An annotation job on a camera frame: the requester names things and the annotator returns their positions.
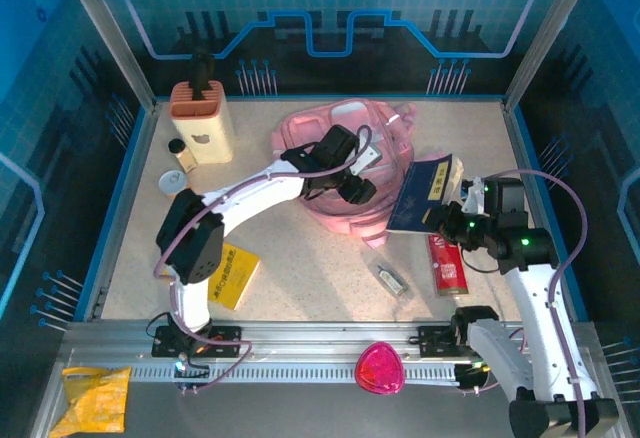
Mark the navy book short yellow label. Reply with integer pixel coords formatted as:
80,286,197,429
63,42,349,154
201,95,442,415
387,153,464,237

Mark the pink student backpack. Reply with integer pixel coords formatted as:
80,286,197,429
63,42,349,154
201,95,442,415
271,99,419,252

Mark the red rectangular box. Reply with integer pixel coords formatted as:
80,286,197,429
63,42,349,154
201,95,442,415
427,232,471,299

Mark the small clear bottle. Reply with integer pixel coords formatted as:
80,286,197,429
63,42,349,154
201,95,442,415
369,262,411,300

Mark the yellow paperback book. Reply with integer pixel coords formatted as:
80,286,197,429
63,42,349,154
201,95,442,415
207,242,262,312

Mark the yellow plastic bag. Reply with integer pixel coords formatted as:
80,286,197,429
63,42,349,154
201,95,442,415
48,366,132,437

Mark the beige knife block orange top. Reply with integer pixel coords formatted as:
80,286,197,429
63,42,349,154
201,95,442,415
168,79,236,164

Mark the small bottle black cap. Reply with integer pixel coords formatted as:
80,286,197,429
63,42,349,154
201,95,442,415
167,137,199,175

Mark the pink heart-shaped object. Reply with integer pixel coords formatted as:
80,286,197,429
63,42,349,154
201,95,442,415
354,341,405,397

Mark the orange can white lid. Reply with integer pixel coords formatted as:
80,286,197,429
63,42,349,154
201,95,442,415
158,170,194,204

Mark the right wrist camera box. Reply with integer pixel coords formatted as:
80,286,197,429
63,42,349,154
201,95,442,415
458,176,489,215

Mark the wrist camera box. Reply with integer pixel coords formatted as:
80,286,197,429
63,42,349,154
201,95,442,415
348,143,385,178
458,176,489,215

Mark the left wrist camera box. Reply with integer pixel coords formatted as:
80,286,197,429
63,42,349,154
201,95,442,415
348,143,385,178

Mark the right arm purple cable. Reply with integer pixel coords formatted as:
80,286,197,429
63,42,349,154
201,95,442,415
462,167,591,438

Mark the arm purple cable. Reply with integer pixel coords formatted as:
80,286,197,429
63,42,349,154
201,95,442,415
153,125,374,393
462,167,591,438

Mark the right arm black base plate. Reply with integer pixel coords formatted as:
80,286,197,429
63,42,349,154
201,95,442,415
417,325,509,359

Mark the black knife handle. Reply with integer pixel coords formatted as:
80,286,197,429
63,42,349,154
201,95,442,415
189,46,217,100

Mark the aluminium front frame rail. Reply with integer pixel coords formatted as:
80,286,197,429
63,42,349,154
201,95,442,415
29,320,634,438

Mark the aluminium frame post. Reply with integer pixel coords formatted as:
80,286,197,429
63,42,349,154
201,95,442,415
53,0,160,113
502,0,604,113

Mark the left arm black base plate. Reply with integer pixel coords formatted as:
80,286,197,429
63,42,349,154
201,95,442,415
151,325,245,359

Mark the grey slotted cable duct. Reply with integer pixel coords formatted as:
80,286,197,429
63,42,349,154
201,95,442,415
127,365,464,387

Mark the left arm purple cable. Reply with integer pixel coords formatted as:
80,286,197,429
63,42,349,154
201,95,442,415
153,125,374,393

